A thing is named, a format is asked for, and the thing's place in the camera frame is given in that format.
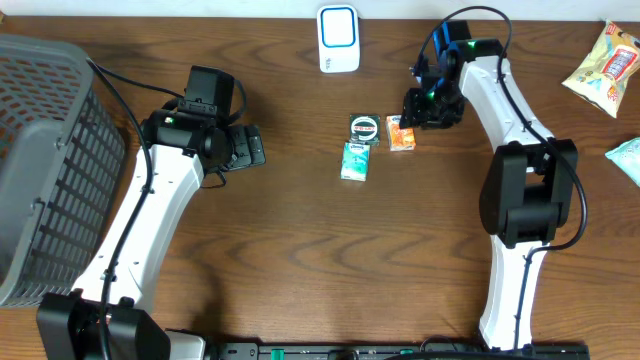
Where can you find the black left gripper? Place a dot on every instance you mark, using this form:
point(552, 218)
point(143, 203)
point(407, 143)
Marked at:
point(246, 157)

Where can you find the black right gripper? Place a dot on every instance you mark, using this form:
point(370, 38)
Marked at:
point(412, 115)

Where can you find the orange small carton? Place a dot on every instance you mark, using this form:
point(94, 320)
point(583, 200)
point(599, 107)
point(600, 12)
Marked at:
point(399, 139)

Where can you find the black round-label packet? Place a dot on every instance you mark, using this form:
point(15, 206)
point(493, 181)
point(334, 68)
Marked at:
point(364, 129)

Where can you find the green Kleenex tissue pack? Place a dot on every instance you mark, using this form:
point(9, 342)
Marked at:
point(355, 162)

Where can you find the yellow snack bag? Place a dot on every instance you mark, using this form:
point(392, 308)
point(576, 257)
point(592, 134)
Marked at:
point(602, 77)

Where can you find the green wet wipes pack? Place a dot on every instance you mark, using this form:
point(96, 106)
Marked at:
point(626, 157)

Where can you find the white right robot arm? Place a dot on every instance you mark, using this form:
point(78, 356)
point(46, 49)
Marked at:
point(527, 192)

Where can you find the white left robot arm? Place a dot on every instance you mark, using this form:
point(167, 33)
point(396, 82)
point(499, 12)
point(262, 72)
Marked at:
point(107, 313)

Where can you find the white barcode scanner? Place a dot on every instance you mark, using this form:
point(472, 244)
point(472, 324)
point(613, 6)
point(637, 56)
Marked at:
point(338, 38)

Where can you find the grey plastic basket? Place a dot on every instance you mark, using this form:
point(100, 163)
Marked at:
point(61, 158)

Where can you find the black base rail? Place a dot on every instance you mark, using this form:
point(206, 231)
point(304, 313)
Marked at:
point(430, 349)

